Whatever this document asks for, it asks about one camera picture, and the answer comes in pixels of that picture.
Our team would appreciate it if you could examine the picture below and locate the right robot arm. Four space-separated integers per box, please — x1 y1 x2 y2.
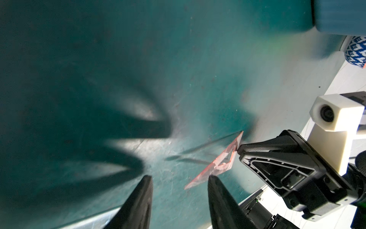
237 130 366 229

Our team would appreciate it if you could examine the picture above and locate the blue plastic storage box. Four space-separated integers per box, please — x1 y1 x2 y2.
314 0 366 36

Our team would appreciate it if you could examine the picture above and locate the dark triangle ruler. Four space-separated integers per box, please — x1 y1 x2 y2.
184 131 244 190

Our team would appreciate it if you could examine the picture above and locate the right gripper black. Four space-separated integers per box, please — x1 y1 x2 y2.
237 130 360 222

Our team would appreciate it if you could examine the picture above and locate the green table mat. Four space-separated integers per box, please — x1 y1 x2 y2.
1 1 344 229

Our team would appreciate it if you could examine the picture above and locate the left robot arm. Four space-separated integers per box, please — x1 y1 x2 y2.
105 175 296 229

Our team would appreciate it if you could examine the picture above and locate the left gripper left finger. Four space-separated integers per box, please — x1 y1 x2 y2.
105 175 153 229

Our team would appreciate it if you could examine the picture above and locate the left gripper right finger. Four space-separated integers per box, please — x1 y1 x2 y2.
208 175 255 229

